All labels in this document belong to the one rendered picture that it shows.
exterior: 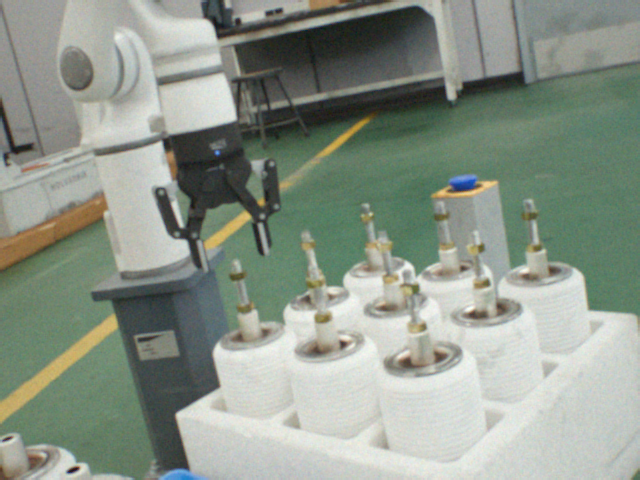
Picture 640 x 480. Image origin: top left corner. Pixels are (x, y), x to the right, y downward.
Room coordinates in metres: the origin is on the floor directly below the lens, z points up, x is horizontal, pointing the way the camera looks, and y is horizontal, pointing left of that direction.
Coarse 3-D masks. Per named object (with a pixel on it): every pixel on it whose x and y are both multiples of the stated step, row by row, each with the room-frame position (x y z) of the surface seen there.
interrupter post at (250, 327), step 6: (252, 312) 0.87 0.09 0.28; (240, 318) 0.87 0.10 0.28; (246, 318) 0.86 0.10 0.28; (252, 318) 0.87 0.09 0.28; (240, 324) 0.87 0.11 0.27; (246, 324) 0.86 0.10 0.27; (252, 324) 0.87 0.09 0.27; (258, 324) 0.87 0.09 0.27; (246, 330) 0.87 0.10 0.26; (252, 330) 0.86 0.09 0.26; (258, 330) 0.87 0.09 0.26; (246, 336) 0.87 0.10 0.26; (252, 336) 0.86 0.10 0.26; (258, 336) 0.87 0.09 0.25
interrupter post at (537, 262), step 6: (528, 252) 0.88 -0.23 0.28; (540, 252) 0.87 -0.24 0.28; (528, 258) 0.88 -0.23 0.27; (534, 258) 0.87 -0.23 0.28; (540, 258) 0.87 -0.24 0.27; (546, 258) 0.87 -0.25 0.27; (528, 264) 0.88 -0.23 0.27; (534, 264) 0.87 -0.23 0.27; (540, 264) 0.87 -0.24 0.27; (546, 264) 0.87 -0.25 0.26; (534, 270) 0.87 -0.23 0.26; (540, 270) 0.87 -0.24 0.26; (546, 270) 0.87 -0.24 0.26; (534, 276) 0.87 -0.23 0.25; (540, 276) 0.87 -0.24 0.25; (546, 276) 0.87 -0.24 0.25
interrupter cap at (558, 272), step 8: (552, 264) 0.90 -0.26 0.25; (560, 264) 0.89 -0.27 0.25; (512, 272) 0.90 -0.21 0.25; (520, 272) 0.90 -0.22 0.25; (528, 272) 0.90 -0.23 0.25; (552, 272) 0.88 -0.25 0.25; (560, 272) 0.87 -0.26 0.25; (568, 272) 0.86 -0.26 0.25; (512, 280) 0.87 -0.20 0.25; (520, 280) 0.87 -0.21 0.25; (528, 280) 0.86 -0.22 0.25; (536, 280) 0.86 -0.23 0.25; (544, 280) 0.85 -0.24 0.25; (552, 280) 0.84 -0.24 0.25; (560, 280) 0.84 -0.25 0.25
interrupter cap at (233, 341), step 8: (240, 328) 0.91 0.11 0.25; (264, 328) 0.89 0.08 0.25; (272, 328) 0.88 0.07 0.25; (280, 328) 0.88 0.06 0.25; (224, 336) 0.89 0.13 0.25; (232, 336) 0.88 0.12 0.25; (240, 336) 0.89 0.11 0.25; (264, 336) 0.87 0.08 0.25; (272, 336) 0.86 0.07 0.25; (280, 336) 0.86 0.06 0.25; (224, 344) 0.86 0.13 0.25; (232, 344) 0.86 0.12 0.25; (240, 344) 0.85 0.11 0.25; (248, 344) 0.85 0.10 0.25; (256, 344) 0.84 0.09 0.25; (264, 344) 0.84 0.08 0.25
